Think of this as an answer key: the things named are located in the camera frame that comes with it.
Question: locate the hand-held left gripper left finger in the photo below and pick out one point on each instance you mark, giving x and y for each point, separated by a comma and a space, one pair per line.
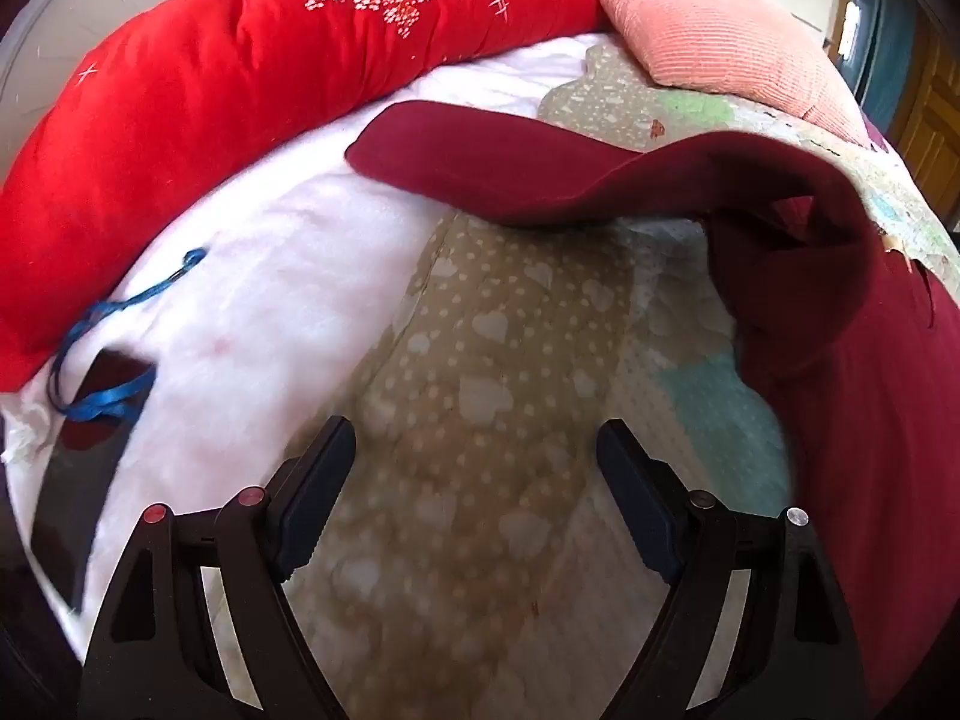
313, 514

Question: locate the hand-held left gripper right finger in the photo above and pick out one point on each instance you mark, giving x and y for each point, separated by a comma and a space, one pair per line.
639, 514

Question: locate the dark red garment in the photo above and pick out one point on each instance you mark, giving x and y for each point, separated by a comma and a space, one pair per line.
825, 315

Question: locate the printed pastel blanket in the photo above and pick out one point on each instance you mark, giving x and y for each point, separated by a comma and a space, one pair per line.
487, 360

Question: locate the white fluffy blanket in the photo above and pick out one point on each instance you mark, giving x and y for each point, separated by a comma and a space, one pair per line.
262, 300

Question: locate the black glossy phone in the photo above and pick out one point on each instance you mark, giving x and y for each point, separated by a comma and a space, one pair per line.
75, 495

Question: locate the blue ribbon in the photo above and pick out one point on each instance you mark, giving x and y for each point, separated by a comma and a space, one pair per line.
101, 401

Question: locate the red floral quilt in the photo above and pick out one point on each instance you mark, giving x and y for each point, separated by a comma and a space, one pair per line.
225, 90

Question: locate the wooden door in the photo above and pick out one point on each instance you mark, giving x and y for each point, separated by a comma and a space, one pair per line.
930, 127

